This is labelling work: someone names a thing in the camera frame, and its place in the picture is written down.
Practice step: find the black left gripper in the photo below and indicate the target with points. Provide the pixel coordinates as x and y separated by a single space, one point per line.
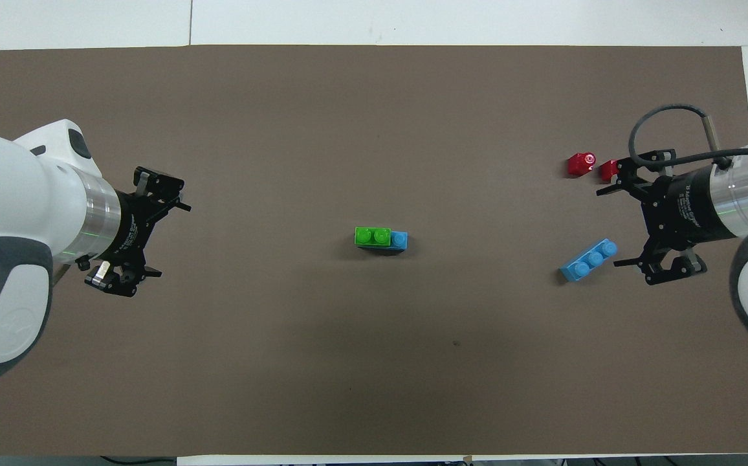
134 226

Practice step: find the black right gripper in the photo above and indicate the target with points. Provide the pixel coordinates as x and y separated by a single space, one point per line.
688 210

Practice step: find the green two-stud toy block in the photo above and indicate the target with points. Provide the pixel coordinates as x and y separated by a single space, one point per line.
373 236

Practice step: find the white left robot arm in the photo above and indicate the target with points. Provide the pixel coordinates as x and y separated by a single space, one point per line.
11 213

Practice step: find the blue three-stud toy block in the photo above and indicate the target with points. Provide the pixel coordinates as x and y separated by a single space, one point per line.
400 241
587 261

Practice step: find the red single-stud toy block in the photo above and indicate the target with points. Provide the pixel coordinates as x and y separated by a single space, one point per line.
607 171
580 165

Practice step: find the brown table mat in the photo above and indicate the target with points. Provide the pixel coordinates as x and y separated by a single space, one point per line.
348 129

